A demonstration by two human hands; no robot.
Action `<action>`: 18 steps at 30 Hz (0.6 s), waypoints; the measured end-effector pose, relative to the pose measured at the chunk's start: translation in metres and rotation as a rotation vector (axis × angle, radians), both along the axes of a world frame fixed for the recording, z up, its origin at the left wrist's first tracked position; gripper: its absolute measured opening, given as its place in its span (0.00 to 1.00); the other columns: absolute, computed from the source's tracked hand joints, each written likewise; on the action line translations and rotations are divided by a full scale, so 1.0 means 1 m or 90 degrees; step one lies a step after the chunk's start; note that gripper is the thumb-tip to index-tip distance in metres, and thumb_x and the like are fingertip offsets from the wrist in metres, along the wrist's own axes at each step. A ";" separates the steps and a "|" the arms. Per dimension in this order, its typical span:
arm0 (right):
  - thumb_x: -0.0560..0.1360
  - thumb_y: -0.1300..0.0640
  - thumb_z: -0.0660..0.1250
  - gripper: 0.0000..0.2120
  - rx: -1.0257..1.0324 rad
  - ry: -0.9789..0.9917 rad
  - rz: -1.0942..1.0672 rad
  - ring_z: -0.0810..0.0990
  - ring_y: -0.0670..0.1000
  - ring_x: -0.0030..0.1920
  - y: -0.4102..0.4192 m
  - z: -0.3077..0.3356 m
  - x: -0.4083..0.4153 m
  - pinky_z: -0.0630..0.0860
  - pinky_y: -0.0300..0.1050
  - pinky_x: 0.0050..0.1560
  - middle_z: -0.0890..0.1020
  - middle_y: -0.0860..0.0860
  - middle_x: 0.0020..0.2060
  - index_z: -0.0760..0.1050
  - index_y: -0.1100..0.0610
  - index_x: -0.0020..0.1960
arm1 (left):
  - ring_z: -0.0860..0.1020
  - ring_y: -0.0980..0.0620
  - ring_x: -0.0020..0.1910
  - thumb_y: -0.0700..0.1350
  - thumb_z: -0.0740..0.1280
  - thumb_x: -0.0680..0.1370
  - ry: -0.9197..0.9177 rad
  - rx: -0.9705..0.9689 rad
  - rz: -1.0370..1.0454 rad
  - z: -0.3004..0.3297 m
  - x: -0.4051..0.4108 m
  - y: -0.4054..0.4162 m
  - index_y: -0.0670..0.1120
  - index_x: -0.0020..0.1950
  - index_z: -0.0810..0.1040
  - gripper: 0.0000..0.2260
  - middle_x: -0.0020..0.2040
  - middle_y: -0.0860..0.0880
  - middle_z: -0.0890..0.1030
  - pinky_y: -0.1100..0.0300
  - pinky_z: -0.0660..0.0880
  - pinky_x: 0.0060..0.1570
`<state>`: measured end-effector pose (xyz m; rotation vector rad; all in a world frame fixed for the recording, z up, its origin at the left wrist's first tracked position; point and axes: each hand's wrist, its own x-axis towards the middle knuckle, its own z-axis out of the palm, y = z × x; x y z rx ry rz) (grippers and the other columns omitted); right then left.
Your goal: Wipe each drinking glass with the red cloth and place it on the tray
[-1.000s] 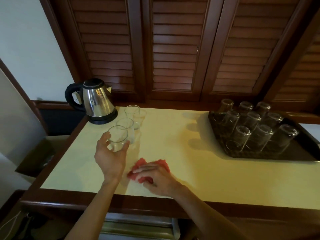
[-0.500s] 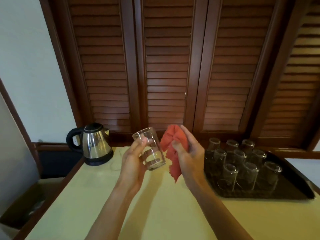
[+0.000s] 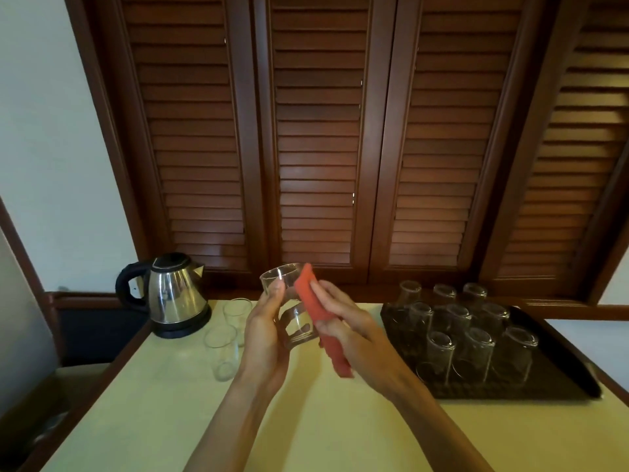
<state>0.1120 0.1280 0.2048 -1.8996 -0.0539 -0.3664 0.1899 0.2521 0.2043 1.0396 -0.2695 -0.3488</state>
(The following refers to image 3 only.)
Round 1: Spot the brown wooden wall rail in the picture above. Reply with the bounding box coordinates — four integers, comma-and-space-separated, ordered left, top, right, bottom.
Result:
520, 299, 629, 321

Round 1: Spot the person's left forearm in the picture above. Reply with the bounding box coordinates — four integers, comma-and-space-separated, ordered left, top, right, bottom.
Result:
184, 378, 271, 472

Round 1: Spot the person's right hand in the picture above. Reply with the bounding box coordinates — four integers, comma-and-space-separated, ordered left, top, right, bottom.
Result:
309, 279, 419, 404

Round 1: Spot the steel electric kettle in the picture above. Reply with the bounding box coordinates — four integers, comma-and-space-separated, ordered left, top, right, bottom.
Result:
115, 252, 212, 340
153, 305, 212, 340

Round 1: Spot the group of clear glasses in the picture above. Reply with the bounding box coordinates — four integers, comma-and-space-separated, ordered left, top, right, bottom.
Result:
204, 297, 254, 383

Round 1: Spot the red cloth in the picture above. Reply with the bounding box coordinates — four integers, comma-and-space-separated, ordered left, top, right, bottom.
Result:
294, 262, 354, 379

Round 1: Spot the brown louvered wooden shutter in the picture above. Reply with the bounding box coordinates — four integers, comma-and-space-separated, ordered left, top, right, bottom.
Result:
253, 0, 399, 283
479, 0, 629, 303
368, 0, 561, 286
64, 0, 269, 286

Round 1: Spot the dark brown textured tray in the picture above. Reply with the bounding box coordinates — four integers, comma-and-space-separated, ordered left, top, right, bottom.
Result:
381, 302, 603, 401

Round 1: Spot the person's left hand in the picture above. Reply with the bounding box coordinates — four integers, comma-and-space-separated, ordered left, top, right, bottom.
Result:
237, 279, 292, 400

